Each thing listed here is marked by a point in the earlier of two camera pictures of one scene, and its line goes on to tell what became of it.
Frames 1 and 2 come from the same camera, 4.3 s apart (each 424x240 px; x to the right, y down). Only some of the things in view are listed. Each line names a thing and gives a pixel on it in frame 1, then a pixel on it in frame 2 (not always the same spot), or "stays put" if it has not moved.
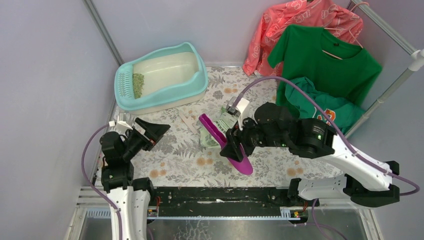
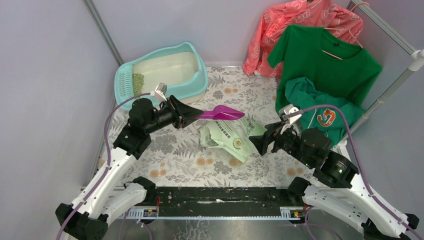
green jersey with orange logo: x=341 y=113 stays put
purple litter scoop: x=245 y=166 -> x=221 y=112
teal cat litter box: x=173 y=77 stays put
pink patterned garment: x=330 y=14 stays put
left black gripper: x=154 y=132 -> x=188 y=113
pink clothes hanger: x=343 y=29 stays put
